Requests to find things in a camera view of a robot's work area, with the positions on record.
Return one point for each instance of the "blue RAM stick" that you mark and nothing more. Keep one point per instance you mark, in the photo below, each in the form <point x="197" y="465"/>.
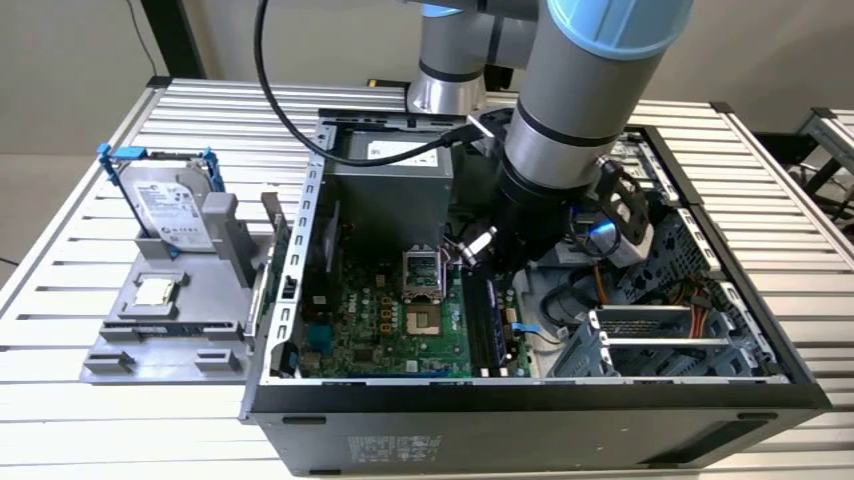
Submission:
<point x="493" y="325"/>

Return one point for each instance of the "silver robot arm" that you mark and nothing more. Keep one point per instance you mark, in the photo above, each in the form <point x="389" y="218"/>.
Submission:
<point x="573" y="100"/>

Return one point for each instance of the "black RAM slot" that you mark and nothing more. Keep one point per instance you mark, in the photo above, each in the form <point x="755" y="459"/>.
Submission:
<point x="480" y="320"/>
<point x="472" y="320"/>

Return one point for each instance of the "metal locking lever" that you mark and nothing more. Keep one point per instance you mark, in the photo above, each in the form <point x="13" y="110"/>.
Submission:
<point x="443" y="277"/>

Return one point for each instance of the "grey power supply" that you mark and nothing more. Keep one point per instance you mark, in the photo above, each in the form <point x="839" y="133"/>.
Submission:
<point x="387" y="205"/>

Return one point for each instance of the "CPU socket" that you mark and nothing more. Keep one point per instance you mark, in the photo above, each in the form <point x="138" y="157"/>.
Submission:
<point x="424" y="324"/>

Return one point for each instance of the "grey disk bay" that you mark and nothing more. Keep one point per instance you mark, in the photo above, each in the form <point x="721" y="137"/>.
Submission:
<point x="640" y="320"/>

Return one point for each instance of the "black case fan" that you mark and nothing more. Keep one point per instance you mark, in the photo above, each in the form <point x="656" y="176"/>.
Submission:
<point x="325" y="270"/>

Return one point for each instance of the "green motherboard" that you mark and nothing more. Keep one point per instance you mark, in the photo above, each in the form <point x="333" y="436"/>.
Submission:
<point x="373" y="345"/>

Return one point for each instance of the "blue expansion slot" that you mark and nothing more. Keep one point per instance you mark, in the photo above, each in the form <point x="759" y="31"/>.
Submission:
<point x="400" y="373"/>

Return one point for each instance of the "green graphics card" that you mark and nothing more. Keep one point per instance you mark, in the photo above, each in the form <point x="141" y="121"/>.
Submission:
<point x="281" y="240"/>

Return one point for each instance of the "black PC case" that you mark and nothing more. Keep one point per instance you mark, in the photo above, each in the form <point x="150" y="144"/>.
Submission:
<point x="467" y="430"/>

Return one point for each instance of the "grey parts rack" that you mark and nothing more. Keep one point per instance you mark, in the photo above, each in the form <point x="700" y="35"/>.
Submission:
<point x="206" y="300"/>

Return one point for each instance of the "metal slat side table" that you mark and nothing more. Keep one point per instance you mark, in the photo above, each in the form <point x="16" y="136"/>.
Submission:
<point x="830" y="122"/>

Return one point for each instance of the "hard disk in blue carrier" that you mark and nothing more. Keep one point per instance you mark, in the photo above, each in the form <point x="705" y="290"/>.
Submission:
<point x="166" y="200"/>

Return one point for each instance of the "silver CPU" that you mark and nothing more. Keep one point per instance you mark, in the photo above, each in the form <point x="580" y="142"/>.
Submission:
<point x="156" y="292"/>

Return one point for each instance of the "small silver black camera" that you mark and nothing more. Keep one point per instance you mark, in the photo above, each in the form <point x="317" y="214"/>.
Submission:
<point x="475" y="250"/>

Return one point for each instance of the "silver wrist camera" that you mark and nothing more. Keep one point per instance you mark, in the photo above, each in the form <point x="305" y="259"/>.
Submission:
<point x="627" y="252"/>

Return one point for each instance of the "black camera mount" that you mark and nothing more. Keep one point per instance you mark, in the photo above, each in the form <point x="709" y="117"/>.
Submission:
<point x="627" y="175"/>

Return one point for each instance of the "black vertical post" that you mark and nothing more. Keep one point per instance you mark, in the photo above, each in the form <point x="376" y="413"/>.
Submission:
<point x="176" y="40"/>

